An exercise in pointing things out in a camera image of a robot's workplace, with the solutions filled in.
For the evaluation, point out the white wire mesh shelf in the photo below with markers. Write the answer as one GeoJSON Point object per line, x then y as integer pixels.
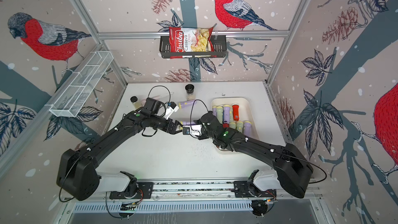
{"type": "Point", "coordinates": [73, 98]}

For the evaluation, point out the green flashlight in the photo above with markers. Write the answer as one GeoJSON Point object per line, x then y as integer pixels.
{"type": "Point", "coordinates": [239, 126]}
{"type": "Point", "coordinates": [219, 114]}
{"type": "Point", "coordinates": [232, 125]}
{"type": "Point", "coordinates": [231, 115]}

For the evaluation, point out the red flashlight white head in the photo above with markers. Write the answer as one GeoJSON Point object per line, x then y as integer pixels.
{"type": "Point", "coordinates": [235, 108]}

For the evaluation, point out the cream plastic storage tray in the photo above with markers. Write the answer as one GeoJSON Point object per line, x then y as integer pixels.
{"type": "Point", "coordinates": [241, 117]}

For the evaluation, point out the black wall basket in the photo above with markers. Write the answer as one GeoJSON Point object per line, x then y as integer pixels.
{"type": "Point", "coordinates": [214, 47]}

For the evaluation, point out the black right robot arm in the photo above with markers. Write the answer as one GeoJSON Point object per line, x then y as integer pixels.
{"type": "Point", "coordinates": [293, 170]}

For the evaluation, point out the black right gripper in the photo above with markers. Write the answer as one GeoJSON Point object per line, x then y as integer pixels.
{"type": "Point", "coordinates": [198, 122]}

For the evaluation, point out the small glass spice bottle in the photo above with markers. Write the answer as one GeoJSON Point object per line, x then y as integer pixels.
{"type": "Point", "coordinates": [135, 102]}

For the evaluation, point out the black-top pepper grinder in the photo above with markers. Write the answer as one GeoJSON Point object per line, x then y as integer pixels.
{"type": "Point", "coordinates": [190, 92]}

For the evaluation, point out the aluminium front rail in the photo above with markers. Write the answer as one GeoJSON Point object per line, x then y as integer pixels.
{"type": "Point", "coordinates": [166, 190]}

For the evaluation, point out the purple flashlight top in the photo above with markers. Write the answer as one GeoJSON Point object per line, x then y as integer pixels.
{"type": "Point", "coordinates": [189, 123]}

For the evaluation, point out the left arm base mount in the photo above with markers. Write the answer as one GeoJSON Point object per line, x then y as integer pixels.
{"type": "Point", "coordinates": [134, 189]}

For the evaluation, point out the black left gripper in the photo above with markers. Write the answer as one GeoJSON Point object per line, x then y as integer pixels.
{"type": "Point", "coordinates": [173, 130]}

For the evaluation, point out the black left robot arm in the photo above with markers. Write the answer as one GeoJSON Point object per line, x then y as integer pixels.
{"type": "Point", "coordinates": [77, 173]}

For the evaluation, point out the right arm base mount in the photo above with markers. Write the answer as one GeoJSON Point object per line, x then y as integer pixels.
{"type": "Point", "coordinates": [257, 185]}

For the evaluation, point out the red cassava chips bag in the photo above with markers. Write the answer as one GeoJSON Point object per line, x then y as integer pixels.
{"type": "Point", "coordinates": [190, 40]}

